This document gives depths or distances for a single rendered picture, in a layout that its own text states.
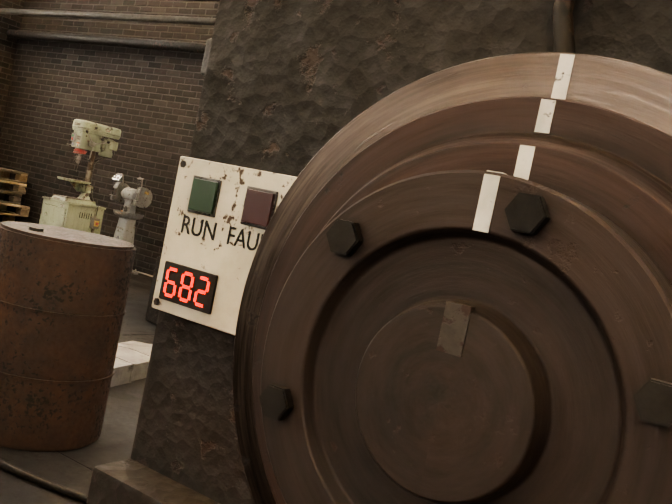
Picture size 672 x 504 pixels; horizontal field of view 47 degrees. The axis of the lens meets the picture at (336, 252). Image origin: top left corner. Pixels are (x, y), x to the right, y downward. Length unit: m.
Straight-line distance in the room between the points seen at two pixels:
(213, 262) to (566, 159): 0.47
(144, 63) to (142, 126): 0.79
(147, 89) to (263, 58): 9.07
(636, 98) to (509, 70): 0.09
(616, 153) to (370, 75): 0.35
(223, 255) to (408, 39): 0.30
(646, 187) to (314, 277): 0.21
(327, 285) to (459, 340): 0.10
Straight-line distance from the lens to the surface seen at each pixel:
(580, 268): 0.44
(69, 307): 3.32
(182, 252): 0.89
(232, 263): 0.84
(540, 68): 0.56
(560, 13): 0.71
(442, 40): 0.78
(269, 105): 0.87
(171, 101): 9.61
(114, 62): 10.50
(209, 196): 0.87
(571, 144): 0.52
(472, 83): 0.58
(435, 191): 0.48
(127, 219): 9.27
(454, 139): 0.55
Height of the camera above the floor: 1.21
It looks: 3 degrees down
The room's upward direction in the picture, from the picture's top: 12 degrees clockwise
